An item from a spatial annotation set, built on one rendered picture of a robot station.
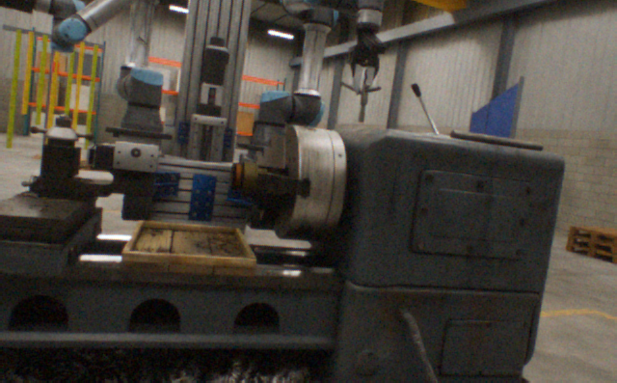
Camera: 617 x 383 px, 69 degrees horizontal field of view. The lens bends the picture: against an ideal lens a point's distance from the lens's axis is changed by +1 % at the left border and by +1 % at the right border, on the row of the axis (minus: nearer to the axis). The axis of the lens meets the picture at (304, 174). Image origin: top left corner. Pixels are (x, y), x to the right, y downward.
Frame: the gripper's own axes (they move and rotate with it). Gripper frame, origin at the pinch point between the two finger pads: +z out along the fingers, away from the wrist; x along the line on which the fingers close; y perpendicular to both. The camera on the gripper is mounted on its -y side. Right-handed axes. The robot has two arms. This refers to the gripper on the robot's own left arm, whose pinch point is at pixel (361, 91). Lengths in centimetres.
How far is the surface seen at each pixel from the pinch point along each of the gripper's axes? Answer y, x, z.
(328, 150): -23.5, 16.4, 19.4
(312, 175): -26.8, 20.6, 26.0
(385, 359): -33, -3, 70
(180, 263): -29, 49, 49
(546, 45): 853, -850, -319
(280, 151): -8.8, 25.3, 21.8
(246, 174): -15.2, 35.0, 28.5
